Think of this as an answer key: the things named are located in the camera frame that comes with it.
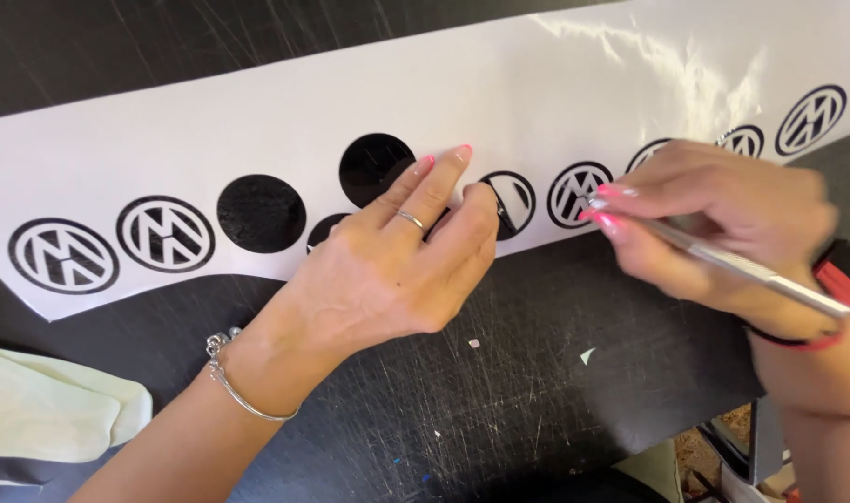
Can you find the person's right hand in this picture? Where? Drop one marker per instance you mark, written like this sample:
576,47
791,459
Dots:
739,216

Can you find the person's left hand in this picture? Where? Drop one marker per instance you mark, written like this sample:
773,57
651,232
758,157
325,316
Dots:
390,279

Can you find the person's right fingers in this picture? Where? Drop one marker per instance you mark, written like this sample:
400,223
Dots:
631,199

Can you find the silver craft knife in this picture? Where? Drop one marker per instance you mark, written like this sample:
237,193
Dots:
746,269

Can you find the white vinyl backing sheet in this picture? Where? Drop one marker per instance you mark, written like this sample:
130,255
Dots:
187,133

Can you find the half peeled round sticker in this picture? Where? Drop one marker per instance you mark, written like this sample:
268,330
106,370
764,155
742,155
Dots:
524,199

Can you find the small white vinyl scrap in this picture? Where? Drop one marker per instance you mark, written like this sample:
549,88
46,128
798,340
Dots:
588,355

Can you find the red black wristband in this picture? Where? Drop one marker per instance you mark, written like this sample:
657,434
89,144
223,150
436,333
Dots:
795,342

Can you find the solid black round sticker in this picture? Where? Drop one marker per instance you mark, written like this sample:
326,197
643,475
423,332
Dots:
369,164
321,229
261,214

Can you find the pale green cloth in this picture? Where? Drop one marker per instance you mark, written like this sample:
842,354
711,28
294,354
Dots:
652,475
41,405

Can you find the row of round emblem stickers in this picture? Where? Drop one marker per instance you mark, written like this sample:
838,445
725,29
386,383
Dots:
83,261

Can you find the grey blue cloth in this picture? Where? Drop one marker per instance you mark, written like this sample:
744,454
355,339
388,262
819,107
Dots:
27,482

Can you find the grey metal chair frame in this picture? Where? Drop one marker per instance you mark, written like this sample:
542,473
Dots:
766,440

